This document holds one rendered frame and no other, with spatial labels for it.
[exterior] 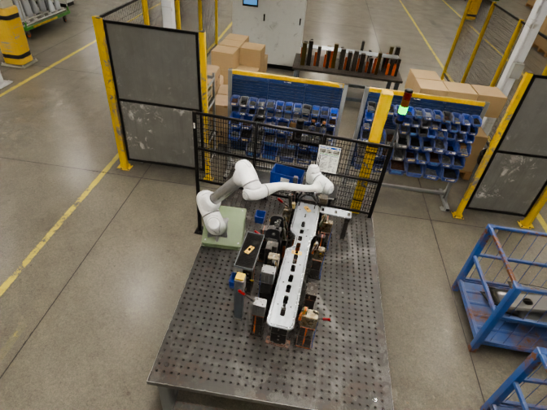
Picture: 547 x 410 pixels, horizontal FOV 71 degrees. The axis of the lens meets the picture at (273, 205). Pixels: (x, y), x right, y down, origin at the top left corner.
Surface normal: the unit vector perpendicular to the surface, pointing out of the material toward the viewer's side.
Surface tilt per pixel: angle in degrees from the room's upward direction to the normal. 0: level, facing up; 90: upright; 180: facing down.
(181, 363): 0
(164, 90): 92
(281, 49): 90
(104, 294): 0
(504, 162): 90
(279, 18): 90
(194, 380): 0
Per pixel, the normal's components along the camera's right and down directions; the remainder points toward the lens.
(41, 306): 0.08, -0.78
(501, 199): -0.06, 0.61
